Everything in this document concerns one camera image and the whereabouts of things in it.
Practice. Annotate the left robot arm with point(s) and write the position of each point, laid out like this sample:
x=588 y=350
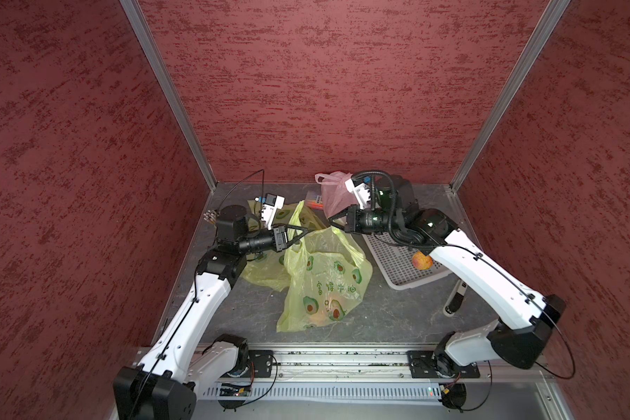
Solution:
x=162 y=385

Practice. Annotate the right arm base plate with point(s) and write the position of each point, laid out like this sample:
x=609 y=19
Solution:
x=426 y=365

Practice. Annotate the left aluminium corner post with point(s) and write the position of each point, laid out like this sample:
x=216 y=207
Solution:
x=141 y=29

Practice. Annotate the crayon box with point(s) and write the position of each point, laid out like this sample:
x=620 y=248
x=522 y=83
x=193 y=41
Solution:
x=314 y=200

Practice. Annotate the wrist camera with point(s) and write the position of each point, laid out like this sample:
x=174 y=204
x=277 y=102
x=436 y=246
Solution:
x=270 y=205
x=360 y=191

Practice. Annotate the black white marker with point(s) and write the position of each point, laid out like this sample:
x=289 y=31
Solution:
x=455 y=301

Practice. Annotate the right aluminium corner post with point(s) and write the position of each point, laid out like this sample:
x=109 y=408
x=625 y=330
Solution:
x=551 y=16

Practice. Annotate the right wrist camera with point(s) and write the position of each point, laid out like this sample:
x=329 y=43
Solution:
x=360 y=191

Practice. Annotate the aluminium corner post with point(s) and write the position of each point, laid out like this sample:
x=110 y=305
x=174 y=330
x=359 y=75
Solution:
x=141 y=29
x=551 y=16

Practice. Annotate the aluminium front rail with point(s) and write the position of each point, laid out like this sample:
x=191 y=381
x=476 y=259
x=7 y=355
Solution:
x=357 y=363

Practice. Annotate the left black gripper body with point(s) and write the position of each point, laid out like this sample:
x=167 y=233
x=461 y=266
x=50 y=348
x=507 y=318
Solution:
x=262 y=240

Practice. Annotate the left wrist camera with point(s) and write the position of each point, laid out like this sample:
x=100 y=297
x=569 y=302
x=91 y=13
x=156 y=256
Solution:
x=270 y=205

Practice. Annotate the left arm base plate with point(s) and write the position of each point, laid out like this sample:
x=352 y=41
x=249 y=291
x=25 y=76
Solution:
x=257 y=364

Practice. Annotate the green plastic bag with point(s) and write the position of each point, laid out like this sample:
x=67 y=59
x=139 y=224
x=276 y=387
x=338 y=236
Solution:
x=325 y=275

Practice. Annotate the orange yellow peach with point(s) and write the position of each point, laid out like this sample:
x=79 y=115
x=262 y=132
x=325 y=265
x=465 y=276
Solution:
x=421 y=262

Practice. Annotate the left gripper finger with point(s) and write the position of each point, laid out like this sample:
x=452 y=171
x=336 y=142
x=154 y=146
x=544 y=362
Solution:
x=298 y=228
x=297 y=238

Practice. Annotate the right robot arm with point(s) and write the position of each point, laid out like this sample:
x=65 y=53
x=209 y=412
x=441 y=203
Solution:
x=526 y=318

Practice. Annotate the white plastic basket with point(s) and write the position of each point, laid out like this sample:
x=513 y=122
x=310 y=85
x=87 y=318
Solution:
x=396 y=266

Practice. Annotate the yellow pencil cup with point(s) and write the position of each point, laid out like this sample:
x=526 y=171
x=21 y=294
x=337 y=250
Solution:
x=210 y=216

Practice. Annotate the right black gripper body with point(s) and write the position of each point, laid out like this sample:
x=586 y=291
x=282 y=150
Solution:
x=367 y=220

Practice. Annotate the pink plastic bag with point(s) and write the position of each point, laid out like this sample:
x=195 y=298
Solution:
x=334 y=193

